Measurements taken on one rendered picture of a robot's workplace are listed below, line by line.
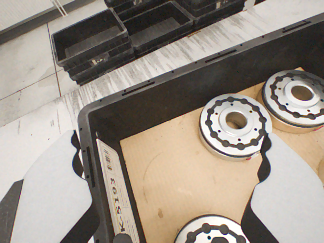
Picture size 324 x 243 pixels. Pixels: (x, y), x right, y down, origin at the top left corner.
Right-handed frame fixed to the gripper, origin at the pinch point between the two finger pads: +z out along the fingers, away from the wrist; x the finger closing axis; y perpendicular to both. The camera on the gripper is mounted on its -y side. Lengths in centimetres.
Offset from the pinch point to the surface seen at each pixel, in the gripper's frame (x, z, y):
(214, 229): 5.6, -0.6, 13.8
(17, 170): -42, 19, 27
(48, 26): -164, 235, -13
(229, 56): 7.8, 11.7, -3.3
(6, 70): -192, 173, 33
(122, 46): -25, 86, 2
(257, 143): 12.4, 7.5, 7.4
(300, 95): 21.5, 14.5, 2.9
